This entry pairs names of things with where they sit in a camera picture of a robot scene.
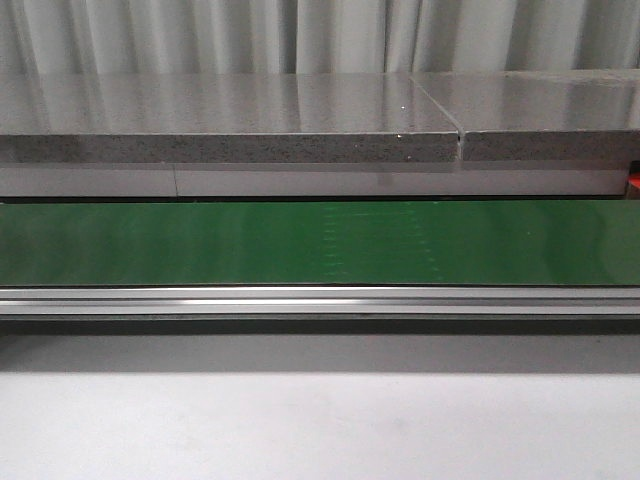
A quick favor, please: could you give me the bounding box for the grey stone countertop slab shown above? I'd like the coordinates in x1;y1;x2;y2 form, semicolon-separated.
1;74;458;164

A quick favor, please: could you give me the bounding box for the green conveyor belt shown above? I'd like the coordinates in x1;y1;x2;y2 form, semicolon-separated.
1;200;639;287

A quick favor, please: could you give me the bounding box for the right grey stone slab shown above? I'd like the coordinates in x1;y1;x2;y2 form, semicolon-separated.
412;70;639;167

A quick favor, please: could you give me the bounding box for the white cabinet front panel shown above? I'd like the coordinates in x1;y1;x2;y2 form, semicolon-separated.
1;162;629;199

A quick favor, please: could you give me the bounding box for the red box at right edge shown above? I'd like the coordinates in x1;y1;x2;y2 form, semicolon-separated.
624;172;640;200

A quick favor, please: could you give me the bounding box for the grey pleated curtain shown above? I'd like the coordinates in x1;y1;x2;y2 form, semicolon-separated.
1;1;639;74

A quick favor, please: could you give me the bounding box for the aluminium conveyor side rail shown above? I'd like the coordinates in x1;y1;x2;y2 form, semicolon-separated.
1;285;639;318

